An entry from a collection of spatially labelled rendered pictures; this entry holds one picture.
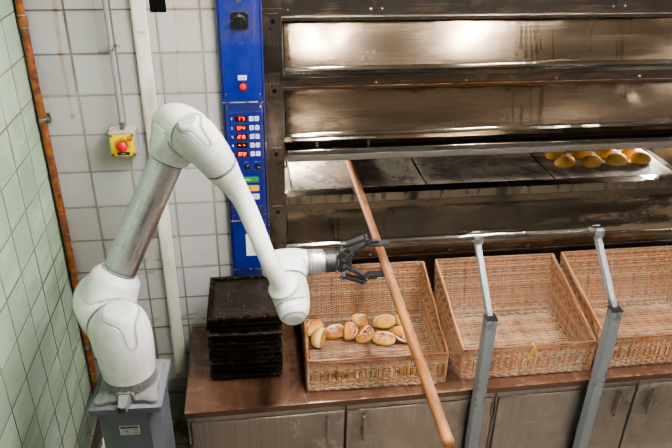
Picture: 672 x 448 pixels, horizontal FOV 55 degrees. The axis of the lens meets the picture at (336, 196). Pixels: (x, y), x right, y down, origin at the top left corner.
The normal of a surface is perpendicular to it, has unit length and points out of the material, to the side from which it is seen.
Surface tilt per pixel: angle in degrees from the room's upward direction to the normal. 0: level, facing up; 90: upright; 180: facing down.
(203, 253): 90
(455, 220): 70
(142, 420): 90
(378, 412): 90
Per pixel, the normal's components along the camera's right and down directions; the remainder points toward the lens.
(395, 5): 0.13, 0.45
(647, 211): 0.13, 0.12
